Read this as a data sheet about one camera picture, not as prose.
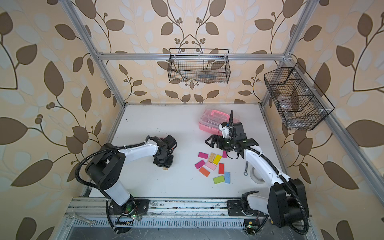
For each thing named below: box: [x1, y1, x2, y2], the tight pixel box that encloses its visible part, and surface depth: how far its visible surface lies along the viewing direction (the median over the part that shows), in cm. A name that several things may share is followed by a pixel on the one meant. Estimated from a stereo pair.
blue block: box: [224, 171, 231, 184], surface depth 85 cm
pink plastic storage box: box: [198, 109, 240, 136], surface depth 98 cm
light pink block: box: [205, 161, 218, 171], surface depth 90 cm
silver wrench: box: [69, 211, 96, 228], surface depth 74 cm
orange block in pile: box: [199, 166, 210, 178], surface depth 88 cm
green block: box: [213, 175, 225, 185], surface depth 85 cm
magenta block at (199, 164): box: [194, 160, 206, 170], surface depth 91 cm
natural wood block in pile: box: [208, 152, 216, 163], surface depth 93 cm
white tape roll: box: [249, 166, 265, 184], surface depth 83 cm
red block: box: [218, 163, 225, 175], surface depth 88 cm
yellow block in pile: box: [212, 154, 222, 165], surface depth 93 cm
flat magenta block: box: [198, 152, 209, 159], surface depth 94 cm
